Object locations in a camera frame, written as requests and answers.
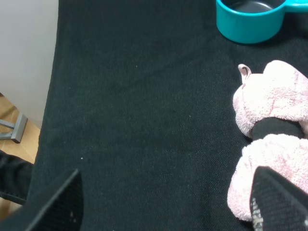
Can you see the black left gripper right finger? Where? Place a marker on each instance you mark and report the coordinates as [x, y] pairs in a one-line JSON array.
[[276, 204]]

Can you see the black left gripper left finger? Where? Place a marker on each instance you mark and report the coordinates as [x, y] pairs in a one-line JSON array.
[[58, 207]]

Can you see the pink towel with black band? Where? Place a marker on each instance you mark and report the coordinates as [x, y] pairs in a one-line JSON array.
[[271, 109]]

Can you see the grey metal table leg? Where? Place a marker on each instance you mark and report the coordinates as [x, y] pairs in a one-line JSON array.
[[17, 129]]

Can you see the black tablecloth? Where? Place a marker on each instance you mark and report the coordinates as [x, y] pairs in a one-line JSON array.
[[140, 101]]

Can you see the teal saucepan with handle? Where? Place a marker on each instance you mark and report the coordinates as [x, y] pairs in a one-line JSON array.
[[254, 21]]

